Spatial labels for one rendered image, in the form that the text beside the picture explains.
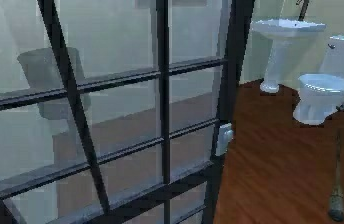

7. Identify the black framed glass shower door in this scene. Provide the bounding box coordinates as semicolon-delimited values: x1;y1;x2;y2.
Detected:
0;0;256;224

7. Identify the white toilet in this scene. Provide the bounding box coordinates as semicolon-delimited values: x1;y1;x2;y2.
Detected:
292;34;344;126

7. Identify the black sink faucet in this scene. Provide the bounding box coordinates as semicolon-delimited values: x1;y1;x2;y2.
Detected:
295;0;311;22

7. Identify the white shower door handle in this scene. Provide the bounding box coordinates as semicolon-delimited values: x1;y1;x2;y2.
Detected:
215;122;234;157

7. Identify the white pedestal sink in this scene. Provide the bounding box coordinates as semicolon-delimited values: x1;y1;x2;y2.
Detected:
250;18;327;94

